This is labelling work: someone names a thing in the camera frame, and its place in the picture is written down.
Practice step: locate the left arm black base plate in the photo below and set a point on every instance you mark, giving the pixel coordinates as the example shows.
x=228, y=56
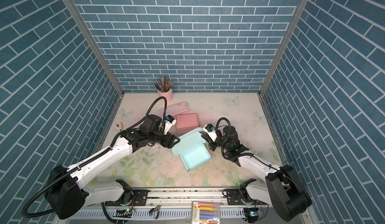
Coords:
x=137, y=197

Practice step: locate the small white pencil sharpener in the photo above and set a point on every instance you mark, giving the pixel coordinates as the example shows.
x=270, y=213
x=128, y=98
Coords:
x=119, y=126

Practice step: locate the pink paper box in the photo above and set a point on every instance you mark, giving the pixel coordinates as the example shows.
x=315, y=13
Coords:
x=186, y=122

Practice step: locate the black metal clip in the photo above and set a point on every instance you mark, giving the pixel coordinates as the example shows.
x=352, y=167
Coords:
x=155, y=212

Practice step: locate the right small circuit board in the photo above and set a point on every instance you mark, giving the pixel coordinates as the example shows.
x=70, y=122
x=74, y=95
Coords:
x=251, y=215

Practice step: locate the aluminium front rail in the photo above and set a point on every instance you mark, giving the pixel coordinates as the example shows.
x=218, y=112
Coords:
x=175, y=197

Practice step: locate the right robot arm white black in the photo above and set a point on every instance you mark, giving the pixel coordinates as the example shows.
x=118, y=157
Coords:
x=285, y=191

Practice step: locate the wrist white camera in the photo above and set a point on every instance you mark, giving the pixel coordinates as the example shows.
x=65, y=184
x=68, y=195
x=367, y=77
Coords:
x=211, y=131
x=168, y=123

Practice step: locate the pack of coloured markers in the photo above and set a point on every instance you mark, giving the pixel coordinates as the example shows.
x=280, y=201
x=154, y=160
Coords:
x=205, y=213

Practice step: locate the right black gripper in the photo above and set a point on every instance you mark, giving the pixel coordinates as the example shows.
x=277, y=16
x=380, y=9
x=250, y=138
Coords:
x=212, y=146

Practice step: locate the small circuit board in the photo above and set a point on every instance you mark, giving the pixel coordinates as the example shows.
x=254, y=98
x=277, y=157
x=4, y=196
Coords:
x=124, y=213
x=251, y=215

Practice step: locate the light blue paper box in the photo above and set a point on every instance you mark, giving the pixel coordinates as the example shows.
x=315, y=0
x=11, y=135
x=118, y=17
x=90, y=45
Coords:
x=192, y=149

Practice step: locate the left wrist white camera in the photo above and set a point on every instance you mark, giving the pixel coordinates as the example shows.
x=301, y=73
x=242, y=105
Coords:
x=168, y=123

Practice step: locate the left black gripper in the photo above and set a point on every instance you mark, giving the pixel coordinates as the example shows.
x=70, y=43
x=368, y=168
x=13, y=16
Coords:
x=171, y=143

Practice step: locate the left small circuit board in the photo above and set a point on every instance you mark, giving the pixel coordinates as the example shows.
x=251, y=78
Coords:
x=124, y=213

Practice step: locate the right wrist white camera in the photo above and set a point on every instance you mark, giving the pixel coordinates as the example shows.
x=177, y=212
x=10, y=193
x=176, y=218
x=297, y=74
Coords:
x=211, y=131

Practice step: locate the bundle of coloured pencils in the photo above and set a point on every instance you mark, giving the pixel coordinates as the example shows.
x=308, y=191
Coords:
x=163, y=84

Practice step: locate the pink pencil case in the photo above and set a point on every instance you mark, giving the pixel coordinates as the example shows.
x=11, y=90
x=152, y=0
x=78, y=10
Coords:
x=177, y=109

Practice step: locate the pink pencil cup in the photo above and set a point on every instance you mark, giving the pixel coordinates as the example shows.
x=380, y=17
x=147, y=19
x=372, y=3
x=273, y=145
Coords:
x=168, y=95

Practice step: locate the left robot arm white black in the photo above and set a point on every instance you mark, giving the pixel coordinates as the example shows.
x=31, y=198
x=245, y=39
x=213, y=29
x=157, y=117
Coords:
x=71, y=190

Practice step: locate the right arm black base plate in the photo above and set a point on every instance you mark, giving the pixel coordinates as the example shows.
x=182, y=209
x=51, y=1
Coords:
x=237, y=196

